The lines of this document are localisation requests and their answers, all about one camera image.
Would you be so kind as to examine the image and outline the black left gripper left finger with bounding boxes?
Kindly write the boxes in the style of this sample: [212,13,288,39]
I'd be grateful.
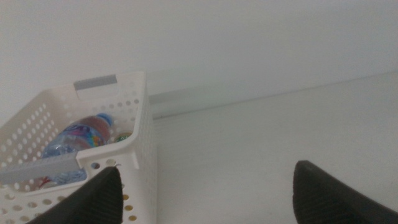
[26,166,124,224]

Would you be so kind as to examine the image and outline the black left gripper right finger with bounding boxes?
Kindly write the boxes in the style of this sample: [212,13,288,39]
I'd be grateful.
[292,160,398,224]

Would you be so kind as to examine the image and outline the clear water bottle blue cap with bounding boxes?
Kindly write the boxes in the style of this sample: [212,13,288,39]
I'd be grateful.
[40,113,114,187]

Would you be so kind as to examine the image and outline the yellow tea bottle green label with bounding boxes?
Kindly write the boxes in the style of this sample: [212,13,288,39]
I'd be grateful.
[113,132,133,144]

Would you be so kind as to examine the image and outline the white perforated plastic basket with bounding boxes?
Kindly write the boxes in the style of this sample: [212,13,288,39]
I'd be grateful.
[0,70,159,224]

